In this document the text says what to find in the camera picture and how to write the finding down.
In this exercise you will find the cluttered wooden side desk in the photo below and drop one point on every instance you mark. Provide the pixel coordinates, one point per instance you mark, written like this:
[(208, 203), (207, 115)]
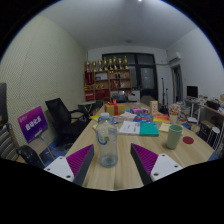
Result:
[(211, 108)]

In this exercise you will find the white wall air conditioner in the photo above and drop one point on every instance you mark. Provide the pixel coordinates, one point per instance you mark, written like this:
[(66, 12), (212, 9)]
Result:
[(174, 57)]

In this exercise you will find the black office chair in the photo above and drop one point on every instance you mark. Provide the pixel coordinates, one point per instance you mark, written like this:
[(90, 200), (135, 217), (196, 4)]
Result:
[(63, 120)]

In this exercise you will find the blue printed booklet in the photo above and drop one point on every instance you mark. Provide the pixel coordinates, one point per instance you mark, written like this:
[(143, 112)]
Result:
[(143, 117)]

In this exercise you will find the purple sign board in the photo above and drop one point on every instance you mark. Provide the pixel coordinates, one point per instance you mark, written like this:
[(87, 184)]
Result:
[(32, 124)]

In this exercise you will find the small beige notepad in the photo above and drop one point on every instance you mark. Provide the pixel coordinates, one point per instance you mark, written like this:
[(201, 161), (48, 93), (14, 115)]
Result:
[(94, 126)]

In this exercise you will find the pale green cup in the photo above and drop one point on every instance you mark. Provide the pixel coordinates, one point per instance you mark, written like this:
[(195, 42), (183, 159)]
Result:
[(174, 136)]

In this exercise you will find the flower bouquet in white pot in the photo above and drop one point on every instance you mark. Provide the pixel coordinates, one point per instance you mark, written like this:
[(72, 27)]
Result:
[(174, 110)]

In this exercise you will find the yellow gift box red ribbon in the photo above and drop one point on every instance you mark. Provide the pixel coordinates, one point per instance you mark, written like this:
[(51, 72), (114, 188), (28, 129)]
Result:
[(115, 109)]

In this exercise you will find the small white round table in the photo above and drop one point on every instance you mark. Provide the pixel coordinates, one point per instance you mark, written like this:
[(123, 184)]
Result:
[(86, 105)]

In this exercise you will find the small standing card box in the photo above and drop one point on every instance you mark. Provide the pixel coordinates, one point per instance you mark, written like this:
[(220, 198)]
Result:
[(153, 107)]

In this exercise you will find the orange yellow booklet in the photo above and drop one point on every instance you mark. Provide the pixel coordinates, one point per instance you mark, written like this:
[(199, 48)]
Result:
[(161, 117)]

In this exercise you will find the flat round red coaster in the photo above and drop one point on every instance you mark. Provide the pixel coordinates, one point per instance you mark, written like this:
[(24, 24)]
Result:
[(188, 140)]

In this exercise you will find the pink box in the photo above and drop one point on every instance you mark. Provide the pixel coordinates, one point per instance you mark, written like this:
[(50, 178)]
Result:
[(139, 110)]

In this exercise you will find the black computer monitor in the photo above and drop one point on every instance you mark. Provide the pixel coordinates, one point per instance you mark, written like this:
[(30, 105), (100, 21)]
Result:
[(192, 91)]

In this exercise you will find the grey upholstered armchair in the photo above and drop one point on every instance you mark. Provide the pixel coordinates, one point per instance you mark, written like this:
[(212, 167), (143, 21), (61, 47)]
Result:
[(147, 100)]

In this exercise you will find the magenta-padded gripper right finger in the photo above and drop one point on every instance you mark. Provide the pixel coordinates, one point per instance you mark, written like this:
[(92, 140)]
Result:
[(146, 158)]

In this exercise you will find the pale yellow paper pad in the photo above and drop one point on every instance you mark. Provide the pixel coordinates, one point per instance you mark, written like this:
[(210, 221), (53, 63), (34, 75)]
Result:
[(164, 127)]

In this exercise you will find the clear plastic water bottle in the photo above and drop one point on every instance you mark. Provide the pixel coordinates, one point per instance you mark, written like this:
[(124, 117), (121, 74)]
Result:
[(107, 143)]

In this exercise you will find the grey striped chair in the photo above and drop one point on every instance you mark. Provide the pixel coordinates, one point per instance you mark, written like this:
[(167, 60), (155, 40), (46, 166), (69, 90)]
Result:
[(7, 145)]

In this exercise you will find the white booklet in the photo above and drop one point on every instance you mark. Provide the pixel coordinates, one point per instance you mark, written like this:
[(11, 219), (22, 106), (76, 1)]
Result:
[(129, 127)]

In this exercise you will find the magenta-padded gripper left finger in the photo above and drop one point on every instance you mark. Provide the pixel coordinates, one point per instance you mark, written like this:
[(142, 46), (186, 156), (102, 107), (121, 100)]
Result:
[(77, 159)]

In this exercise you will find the teal book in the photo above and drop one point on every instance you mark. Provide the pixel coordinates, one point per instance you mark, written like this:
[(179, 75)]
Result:
[(149, 129)]

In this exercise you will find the black tripod stand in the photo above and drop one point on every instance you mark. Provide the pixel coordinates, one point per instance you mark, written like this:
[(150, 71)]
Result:
[(163, 91)]

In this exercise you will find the black framed window door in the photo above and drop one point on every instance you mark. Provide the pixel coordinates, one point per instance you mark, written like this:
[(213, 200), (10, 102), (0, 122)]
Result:
[(146, 76)]

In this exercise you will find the wooden shelf unit with trophies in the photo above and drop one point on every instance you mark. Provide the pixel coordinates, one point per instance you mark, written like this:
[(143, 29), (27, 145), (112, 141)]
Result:
[(108, 83)]

